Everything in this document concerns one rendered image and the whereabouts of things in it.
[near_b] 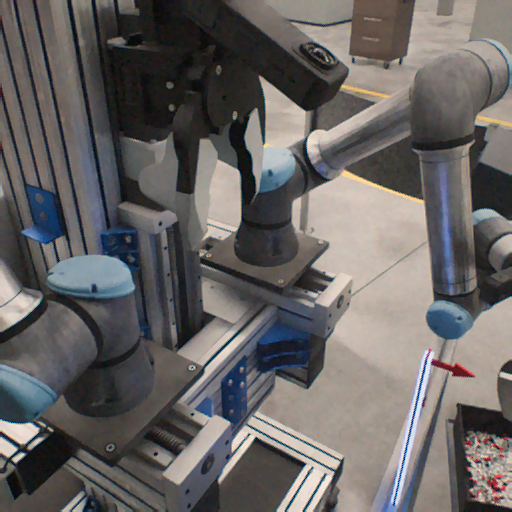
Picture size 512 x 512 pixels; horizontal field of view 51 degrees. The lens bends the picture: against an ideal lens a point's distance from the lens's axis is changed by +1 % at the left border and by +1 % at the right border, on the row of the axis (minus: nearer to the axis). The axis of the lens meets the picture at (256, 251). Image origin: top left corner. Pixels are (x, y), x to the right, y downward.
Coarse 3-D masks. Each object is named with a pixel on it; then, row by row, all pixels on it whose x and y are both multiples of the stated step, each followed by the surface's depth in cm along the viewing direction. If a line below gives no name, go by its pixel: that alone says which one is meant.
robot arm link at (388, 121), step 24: (456, 48) 87; (480, 48) 87; (504, 48) 91; (504, 72) 88; (408, 96) 98; (360, 120) 107; (384, 120) 102; (408, 120) 99; (312, 144) 116; (336, 144) 111; (360, 144) 108; (384, 144) 106; (312, 168) 116; (336, 168) 117
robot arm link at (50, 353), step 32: (0, 256) 65; (0, 288) 63; (0, 320) 63; (32, 320) 65; (64, 320) 70; (0, 352) 63; (32, 352) 64; (64, 352) 68; (96, 352) 74; (0, 384) 61; (32, 384) 64; (64, 384) 68; (0, 416) 67; (32, 416) 66
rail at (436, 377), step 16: (448, 352) 121; (432, 368) 117; (432, 384) 113; (432, 400) 109; (416, 432) 102; (400, 448) 99; (416, 448) 99; (384, 480) 94; (384, 496) 91; (400, 496) 91
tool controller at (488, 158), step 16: (496, 128) 131; (496, 144) 123; (480, 160) 114; (496, 160) 116; (480, 176) 115; (496, 176) 113; (480, 192) 116; (496, 192) 115; (480, 208) 118; (496, 208) 116
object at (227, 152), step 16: (256, 112) 44; (224, 128) 45; (240, 128) 43; (256, 128) 45; (224, 144) 47; (240, 144) 44; (256, 144) 45; (224, 160) 48; (240, 160) 46; (256, 160) 46; (240, 176) 47; (256, 176) 47; (256, 192) 48
